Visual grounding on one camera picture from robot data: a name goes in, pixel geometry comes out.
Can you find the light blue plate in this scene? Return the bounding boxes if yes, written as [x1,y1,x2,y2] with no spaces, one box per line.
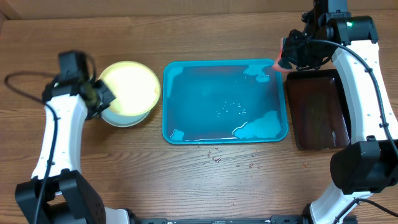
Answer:
[101,108,151,128]

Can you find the yellow plate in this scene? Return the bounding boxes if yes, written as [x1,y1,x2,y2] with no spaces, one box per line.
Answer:
[99,61,161,116]

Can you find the teal plastic tray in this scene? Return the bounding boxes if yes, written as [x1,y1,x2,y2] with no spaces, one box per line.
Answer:
[162,58,289,144]

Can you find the red sponge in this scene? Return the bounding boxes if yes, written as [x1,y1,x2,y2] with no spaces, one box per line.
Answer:
[272,38,292,73]

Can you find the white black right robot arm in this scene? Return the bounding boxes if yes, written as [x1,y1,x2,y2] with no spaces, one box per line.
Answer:
[273,0,397,223]

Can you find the dark brown rectangular tray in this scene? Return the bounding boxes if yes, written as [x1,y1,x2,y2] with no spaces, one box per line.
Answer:
[285,69,351,151]

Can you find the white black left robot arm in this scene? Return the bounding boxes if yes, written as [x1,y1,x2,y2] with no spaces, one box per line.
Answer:
[15,81,138,223]

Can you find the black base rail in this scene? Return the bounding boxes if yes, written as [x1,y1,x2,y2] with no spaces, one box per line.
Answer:
[136,215,310,224]

